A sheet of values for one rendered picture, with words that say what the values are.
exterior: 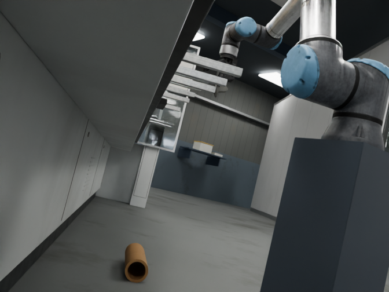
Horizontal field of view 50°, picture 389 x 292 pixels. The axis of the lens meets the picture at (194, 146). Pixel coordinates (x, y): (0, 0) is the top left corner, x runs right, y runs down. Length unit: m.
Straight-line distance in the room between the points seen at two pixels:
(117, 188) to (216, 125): 7.01
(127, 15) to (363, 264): 1.05
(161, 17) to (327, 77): 0.92
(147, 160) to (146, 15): 3.89
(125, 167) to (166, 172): 6.02
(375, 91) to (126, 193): 3.37
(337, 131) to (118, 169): 3.29
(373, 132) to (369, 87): 0.13
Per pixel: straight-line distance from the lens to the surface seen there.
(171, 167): 10.42
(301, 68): 1.25
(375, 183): 1.29
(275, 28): 2.01
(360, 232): 1.26
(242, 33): 2.01
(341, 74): 1.29
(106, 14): 0.43
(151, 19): 0.40
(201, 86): 2.06
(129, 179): 4.38
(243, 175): 11.86
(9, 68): 0.62
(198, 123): 10.79
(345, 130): 1.32
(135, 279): 1.52
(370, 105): 1.35
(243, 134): 11.74
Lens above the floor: 0.39
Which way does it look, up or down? 5 degrees up
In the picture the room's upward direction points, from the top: 14 degrees clockwise
